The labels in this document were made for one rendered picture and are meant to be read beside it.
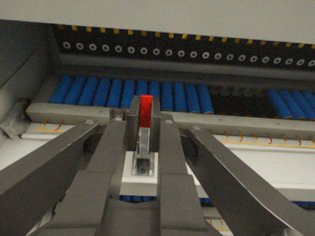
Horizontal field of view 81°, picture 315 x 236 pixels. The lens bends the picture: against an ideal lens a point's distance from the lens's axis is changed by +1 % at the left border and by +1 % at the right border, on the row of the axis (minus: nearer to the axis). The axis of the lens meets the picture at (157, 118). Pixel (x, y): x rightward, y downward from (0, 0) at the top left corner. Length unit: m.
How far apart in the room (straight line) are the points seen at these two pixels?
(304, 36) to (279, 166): 0.16
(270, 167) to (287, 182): 0.02
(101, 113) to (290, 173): 0.26
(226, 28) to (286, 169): 0.20
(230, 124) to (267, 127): 0.05
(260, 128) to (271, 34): 0.14
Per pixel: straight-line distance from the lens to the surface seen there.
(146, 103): 0.19
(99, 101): 0.28
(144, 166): 0.23
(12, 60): 0.32
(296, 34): 0.20
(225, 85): 0.34
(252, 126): 0.28
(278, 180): 0.28
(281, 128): 0.30
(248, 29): 0.18
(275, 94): 0.37
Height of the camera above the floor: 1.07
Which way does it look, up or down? 28 degrees down
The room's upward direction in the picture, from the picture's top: 5 degrees clockwise
